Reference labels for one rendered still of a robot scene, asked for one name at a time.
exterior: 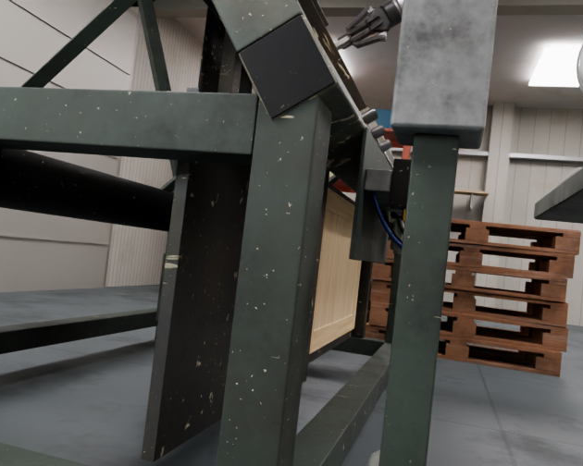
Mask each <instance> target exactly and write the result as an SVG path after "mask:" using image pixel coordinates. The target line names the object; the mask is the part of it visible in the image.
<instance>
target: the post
mask: <svg viewBox="0 0 583 466"><path fill-rule="evenodd" d="M459 140H460V138H459V136H457V135H441V134H421V133H417V134H415V136H414V142H413V151H412V159H411V168H410V177H409V186H408V194H407V203H406V212H405V220H404V229H403V246H402V255H401V263H400V272H399V281H398V289H397V299H396V307H395V315H394V325H393V333H392V343H391V358H390V368H389V376H388V385H387V394H386V402H385V411H384V420H383V428H382V438H381V446H380V455H379V464H378V466H427V456H428V440H429V430H430V421H431V413H432V403H433V394H434V386H435V376H436V367H437V359H438V349H439V340H440V323H441V314H442V304H443V296H444V287H445V277H446V269H447V260H448V250H449V242H450V233H451V223H452V214H453V197H454V188H455V180H456V170H457V161H458V153H459Z"/></svg>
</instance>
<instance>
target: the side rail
mask: <svg viewBox="0 0 583 466"><path fill-rule="evenodd" d="M212 2H213V4H214V6H215V8H216V10H217V13H218V14H219V16H220V18H221V21H222V23H223V25H224V27H225V29H226V31H227V33H228V35H229V37H230V39H231V41H232V43H233V46H234V48H235V50H236V52H237V53H238V54H239V53H240V52H241V51H243V50H244V49H246V48H247V47H249V46H251V45H252V44H254V43H256V42H258V41H259V40H261V39H263V38H264V37H266V36H267V35H268V34H270V33H271V32H273V31H275V30H277V29H278V28H280V27H282V26H283V25H285V24H286V23H288V22H290V21H291V20H293V19H294V18H297V17H298V16H300V15H304V16H305V14H304V12H303V10H302V8H301V6H300V4H299V2H298V0H212ZM306 19H307V18H306ZM307 21H308V19H307ZM308 22H309V21H308Z"/></svg>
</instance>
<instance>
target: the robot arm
mask: <svg viewBox="0 0 583 466"><path fill-rule="evenodd" d="M370 13H371V15H370ZM402 13H403V0H393V1H392V0H390V1H388V2H387V3H385V4H383V5H382V6H380V7H376V8H372V7H370V6H369V5H366V7H365V8H364V10H363V11H362V12H361V13H360V14H359V15H358V16H357V17H356V18H355V19H354V20H353V21H352V22H350V23H349V24H348V25H347V26H346V33H345V34H344V35H342V36H341V37H340V38H338V41H337V42H336V43H335V45H336V47H337V49H338V51H339V50H341V49H342V50H345V49H346V48H348V47H350V46H351V45H353V46H354V47H356V48H357V49H358V48H361V47H364V46H367V45H370V44H372V43H377V42H386V41H387V38H386V35H387V32H388V31H389V30H390V29H391V28H393V27H395V26H396V25H398V24H400V23H401V22H402ZM367 15H370V17H369V18H368V19H366V21H365V22H363V23H361V24H360V25H358V24H359V23H360V22H361V21H362V20H363V19H364V18H366V16H367ZM357 25H358V26H357ZM364 30H365V31H364ZM361 31H362V32H361ZM359 32H361V33H359ZM376 32H382V33H381V34H380V35H375V36H372V37H369V38H366V37H368V36H369V35H371V34H374V33H376ZM357 33H359V34H357ZM356 34H357V35H356ZM355 35H356V36H355ZM353 36H354V37H353ZM352 37H353V38H352ZM351 38H352V39H351ZM365 38H366V39H365ZM577 81H578V84H579V87H580V89H581V91H582V92H583V43H582V45H581V47H580V50H579V53H578V56H577Z"/></svg>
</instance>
